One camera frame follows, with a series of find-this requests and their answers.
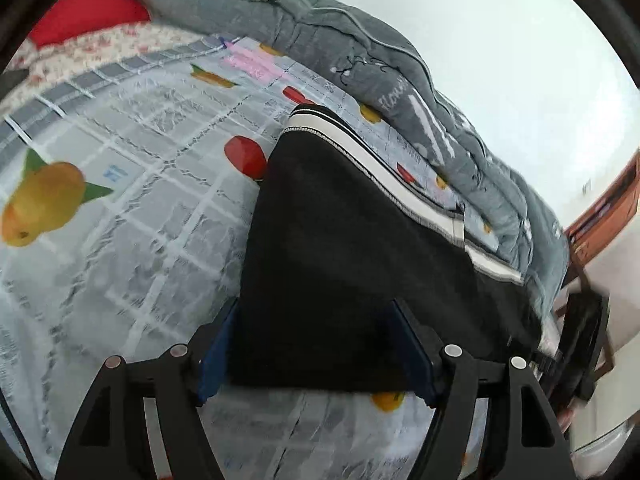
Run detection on wooden shelf furniture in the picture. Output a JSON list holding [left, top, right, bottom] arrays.
[[565, 150, 640, 261]]

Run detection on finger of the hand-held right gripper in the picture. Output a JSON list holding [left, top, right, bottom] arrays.
[[535, 345, 568, 396]]

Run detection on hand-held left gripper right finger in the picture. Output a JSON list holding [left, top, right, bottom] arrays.
[[391, 298, 574, 480]]

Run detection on grey floral quilt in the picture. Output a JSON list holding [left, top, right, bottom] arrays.
[[92, 0, 571, 321]]

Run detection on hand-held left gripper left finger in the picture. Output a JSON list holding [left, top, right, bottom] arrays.
[[55, 299, 241, 480]]

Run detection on red pillow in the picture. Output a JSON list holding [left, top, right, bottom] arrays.
[[27, 0, 151, 48]]

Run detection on fruit print plastic sheet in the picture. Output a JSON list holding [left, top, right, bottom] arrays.
[[0, 35, 501, 480]]

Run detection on dark wooden bed frame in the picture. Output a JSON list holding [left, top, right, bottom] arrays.
[[552, 240, 618, 381]]

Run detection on floral bedsheet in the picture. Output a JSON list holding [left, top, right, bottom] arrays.
[[10, 24, 221, 106]]

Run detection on black pants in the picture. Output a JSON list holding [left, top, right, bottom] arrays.
[[227, 104, 556, 395]]

